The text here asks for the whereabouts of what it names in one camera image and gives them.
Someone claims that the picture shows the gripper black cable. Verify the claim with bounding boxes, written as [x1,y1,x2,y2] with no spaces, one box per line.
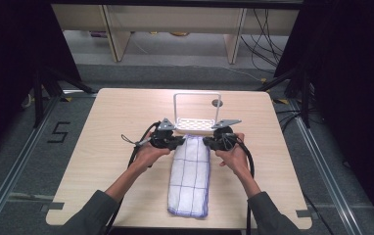
[225,132,256,235]
[104,120,162,235]

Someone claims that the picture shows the black floor cables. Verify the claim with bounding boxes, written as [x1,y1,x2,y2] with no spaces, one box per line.
[275,109,308,133]

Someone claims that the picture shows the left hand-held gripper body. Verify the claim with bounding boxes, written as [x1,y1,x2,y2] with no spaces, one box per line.
[149,117,180,151]

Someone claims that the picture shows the white floor cable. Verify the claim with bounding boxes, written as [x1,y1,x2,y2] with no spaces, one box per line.
[220,65,268,83]

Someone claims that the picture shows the white cloth with purple lines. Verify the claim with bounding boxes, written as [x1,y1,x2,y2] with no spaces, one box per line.
[166,134,212,219]

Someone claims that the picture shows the beige wooden desk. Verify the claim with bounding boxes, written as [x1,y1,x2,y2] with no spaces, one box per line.
[51,3,301,65]

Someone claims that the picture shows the person's right hand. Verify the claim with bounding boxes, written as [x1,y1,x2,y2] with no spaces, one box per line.
[215,131,252,178]

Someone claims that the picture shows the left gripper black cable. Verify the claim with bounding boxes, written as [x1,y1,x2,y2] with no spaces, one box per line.
[104,120,162,235]

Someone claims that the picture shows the person's left hand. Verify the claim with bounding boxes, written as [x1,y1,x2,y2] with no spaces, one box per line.
[131,131,172,175]

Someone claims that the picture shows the white wire-frame rack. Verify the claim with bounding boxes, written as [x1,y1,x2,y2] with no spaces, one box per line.
[172,91,223,136]

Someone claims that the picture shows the dark curtain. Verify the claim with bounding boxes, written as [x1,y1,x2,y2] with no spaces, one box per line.
[0,0,82,165]
[273,0,374,227]

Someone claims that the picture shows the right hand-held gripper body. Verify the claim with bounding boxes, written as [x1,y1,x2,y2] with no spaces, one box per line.
[208,118,243,153]

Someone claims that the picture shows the aluminium floor rail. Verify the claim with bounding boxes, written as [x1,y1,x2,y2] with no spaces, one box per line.
[287,97,363,235]
[0,94,62,235]

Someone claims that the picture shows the bundle of black cables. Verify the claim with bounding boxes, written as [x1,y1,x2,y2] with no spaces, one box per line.
[239,8,289,74]

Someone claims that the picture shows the black metal stand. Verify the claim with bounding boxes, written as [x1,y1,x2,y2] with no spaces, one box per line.
[257,64,314,129]
[32,64,97,129]

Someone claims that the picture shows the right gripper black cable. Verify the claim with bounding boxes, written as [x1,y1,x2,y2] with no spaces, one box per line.
[225,132,256,235]

